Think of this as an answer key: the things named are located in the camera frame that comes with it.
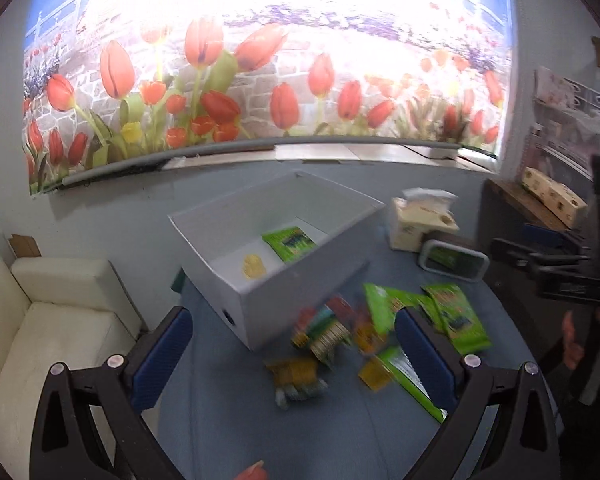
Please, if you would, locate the pink floral box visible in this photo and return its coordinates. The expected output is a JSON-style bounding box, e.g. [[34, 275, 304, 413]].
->
[[534, 66, 579, 110]]

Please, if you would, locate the green seaweed pack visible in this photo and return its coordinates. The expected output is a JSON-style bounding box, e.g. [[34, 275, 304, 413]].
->
[[363, 283, 443, 336], [422, 284, 491, 356], [262, 226, 315, 263]]

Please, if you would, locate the white leather sofa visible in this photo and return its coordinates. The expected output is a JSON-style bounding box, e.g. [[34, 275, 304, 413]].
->
[[0, 254, 143, 479]]

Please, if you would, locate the green seaweed pack back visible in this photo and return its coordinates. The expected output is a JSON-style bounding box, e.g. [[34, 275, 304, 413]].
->
[[363, 283, 443, 336]]

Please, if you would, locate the tissue pack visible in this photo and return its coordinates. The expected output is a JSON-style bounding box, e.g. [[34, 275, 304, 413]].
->
[[388, 188, 458, 252]]

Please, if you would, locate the green white snack packet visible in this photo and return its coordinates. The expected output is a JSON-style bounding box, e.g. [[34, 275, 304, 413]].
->
[[291, 304, 351, 367]]

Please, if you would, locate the green seaweed pack underneath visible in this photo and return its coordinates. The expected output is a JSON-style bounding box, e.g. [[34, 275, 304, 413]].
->
[[377, 347, 448, 424]]

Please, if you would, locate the tulip print roller blind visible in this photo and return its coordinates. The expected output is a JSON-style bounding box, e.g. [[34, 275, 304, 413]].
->
[[22, 0, 513, 194]]

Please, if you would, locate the green seaweed pack right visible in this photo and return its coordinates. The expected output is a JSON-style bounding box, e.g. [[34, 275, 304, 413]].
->
[[422, 284, 491, 356]]

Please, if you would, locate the white storage box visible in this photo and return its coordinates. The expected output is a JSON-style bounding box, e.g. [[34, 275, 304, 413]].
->
[[169, 171, 385, 350]]

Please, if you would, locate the red pink jelly cup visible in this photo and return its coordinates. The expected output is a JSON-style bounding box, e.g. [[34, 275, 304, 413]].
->
[[234, 460, 268, 480]]

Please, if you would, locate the black white digital clock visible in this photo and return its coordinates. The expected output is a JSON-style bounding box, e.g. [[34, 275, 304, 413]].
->
[[418, 231, 490, 283]]

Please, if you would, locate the wooden side shelf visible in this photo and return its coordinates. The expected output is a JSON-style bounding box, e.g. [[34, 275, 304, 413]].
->
[[478, 178, 588, 274]]

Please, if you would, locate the green seaweed pack front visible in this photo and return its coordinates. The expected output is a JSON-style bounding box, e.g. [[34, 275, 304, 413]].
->
[[262, 226, 315, 263]]

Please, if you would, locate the blue table cloth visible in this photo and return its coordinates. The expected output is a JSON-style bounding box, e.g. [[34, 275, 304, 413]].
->
[[154, 238, 566, 480]]

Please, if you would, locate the person's right hand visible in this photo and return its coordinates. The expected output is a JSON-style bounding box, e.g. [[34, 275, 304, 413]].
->
[[562, 309, 600, 370]]

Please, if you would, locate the orange jelly cup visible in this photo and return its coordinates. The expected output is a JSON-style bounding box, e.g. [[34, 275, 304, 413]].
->
[[358, 356, 392, 392]]

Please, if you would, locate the olive gold snack packet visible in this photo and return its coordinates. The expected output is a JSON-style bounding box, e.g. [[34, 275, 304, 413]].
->
[[265, 358, 328, 410]]

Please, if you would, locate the clear yellow jelly cup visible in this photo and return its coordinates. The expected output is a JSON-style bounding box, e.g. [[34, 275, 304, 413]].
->
[[242, 254, 266, 280]]

